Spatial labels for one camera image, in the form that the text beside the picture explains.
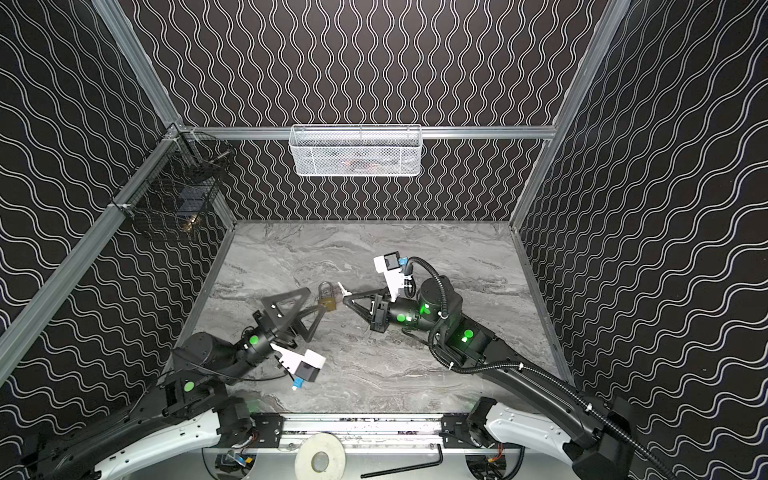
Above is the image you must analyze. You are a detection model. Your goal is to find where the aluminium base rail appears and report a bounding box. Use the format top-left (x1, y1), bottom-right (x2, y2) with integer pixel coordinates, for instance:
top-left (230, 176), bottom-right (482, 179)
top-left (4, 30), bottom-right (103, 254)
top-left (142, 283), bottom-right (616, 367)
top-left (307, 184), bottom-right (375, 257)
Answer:
top-left (119, 412), bottom-right (601, 454)

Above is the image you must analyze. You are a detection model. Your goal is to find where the black hex key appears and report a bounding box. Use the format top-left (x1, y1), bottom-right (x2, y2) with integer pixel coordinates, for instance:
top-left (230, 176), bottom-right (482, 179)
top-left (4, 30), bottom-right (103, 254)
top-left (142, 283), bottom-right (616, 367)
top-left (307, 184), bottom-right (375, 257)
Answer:
top-left (359, 444), bottom-right (444, 479)

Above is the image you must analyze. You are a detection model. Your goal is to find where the brass padlock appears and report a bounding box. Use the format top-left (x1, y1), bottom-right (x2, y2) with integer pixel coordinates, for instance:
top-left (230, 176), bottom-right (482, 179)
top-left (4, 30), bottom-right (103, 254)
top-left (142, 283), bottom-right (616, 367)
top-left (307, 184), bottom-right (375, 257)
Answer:
top-left (317, 281), bottom-right (337, 312)

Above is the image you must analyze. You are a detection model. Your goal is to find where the black corrugated cable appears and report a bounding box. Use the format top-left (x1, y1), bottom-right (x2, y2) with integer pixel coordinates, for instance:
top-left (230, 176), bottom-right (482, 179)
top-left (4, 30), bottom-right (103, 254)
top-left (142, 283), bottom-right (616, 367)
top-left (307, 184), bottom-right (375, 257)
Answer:
top-left (404, 256), bottom-right (679, 480)

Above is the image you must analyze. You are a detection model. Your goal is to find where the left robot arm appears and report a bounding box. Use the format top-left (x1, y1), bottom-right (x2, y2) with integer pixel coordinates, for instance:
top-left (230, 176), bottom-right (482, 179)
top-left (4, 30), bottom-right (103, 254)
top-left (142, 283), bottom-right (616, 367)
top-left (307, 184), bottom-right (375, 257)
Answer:
top-left (21, 288), bottom-right (326, 479)

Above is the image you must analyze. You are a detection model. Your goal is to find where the black wire wall basket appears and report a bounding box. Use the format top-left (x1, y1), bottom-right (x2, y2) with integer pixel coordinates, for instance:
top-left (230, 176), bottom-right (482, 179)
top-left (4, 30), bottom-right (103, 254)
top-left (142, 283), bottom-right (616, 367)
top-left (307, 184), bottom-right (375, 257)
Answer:
top-left (117, 131), bottom-right (235, 243)

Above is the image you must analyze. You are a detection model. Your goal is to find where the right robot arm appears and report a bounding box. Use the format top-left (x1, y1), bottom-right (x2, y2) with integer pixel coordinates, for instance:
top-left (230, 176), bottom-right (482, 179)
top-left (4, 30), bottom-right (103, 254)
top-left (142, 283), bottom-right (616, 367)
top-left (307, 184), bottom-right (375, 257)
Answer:
top-left (343, 275), bottom-right (650, 479)

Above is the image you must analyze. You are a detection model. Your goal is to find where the white mesh wall basket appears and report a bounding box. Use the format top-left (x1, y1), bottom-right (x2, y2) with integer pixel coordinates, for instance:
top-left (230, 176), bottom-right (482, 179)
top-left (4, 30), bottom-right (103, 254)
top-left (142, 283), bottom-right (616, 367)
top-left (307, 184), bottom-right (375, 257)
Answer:
top-left (288, 124), bottom-right (424, 177)

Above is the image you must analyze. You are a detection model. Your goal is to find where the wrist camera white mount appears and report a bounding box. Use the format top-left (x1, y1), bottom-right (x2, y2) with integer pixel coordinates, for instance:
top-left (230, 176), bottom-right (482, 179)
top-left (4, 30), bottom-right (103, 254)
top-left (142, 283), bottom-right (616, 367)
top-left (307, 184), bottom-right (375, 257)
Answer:
top-left (373, 251), bottom-right (408, 301)
top-left (270, 343), bottom-right (326, 390)

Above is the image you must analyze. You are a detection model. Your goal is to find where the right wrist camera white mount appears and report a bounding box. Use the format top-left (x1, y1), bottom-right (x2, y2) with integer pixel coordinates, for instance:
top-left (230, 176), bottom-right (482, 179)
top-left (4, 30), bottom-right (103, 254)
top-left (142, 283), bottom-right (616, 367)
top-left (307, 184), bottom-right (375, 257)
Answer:
top-left (373, 251), bottom-right (408, 301)

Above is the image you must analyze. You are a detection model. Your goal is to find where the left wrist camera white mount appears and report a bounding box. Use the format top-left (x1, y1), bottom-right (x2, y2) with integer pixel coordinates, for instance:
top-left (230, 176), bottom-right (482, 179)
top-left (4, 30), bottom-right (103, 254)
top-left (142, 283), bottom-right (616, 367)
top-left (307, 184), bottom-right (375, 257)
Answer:
top-left (270, 343), bottom-right (326, 390)

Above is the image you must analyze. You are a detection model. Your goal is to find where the white tape roll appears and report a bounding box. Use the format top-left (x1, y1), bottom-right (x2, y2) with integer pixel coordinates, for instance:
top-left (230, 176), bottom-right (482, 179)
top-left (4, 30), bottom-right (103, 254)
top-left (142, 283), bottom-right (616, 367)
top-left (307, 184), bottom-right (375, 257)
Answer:
top-left (294, 433), bottom-right (347, 480)

